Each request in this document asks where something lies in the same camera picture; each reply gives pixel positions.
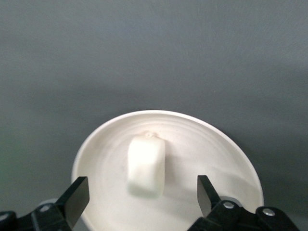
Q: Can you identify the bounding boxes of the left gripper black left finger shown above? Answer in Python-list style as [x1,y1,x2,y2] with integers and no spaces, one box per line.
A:
[0,176,90,231]

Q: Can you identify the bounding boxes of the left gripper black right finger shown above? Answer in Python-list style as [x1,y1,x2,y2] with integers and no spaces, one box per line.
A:
[186,175,301,231]

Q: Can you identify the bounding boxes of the round white plate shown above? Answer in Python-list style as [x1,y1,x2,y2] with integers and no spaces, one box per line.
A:
[71,110,265,231]

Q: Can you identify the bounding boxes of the white steamed bun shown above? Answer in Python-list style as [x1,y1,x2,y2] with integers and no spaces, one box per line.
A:
[127,131,166,198]

